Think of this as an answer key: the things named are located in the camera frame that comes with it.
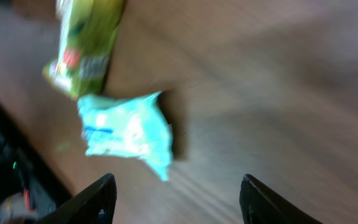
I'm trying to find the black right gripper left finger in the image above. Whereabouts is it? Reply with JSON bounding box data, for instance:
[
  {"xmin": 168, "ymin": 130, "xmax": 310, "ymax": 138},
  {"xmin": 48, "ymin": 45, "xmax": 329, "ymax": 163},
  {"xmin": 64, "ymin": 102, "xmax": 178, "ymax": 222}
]
[{"xmin": 35, "ymin": 173, "xmax": 117, "ymax": 224}]

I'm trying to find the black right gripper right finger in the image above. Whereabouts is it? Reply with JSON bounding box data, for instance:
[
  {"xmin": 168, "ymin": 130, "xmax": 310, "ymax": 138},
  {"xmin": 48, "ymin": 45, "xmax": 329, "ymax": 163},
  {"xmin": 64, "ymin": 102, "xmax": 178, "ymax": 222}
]
[{"xmin": 239, "ymin": 174, "xmax": 321, "ymax": 224}]

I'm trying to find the teal wipes packet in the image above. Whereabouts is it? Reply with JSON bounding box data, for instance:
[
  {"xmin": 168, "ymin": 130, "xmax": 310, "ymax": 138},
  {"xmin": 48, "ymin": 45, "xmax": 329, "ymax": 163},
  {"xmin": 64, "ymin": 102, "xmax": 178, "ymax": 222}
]
[{"xmin": 77, "ymin": 91, "xmax": 173, "ymax": 182}]

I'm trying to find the green snack packet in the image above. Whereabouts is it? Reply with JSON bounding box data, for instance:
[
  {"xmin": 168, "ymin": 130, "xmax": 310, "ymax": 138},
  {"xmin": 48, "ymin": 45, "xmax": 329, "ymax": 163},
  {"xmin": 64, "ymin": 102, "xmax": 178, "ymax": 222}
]
[{"xmin": 43, "ymin": 0, "xmax": 126, "ymax": 99}]

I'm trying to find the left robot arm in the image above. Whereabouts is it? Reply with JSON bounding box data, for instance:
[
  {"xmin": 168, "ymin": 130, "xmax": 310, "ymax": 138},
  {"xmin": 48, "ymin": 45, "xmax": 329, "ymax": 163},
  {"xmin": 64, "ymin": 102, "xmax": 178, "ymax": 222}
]
[{"xmin": 0, "ymin": 104, "xmax": 72, "ymax": 223}]

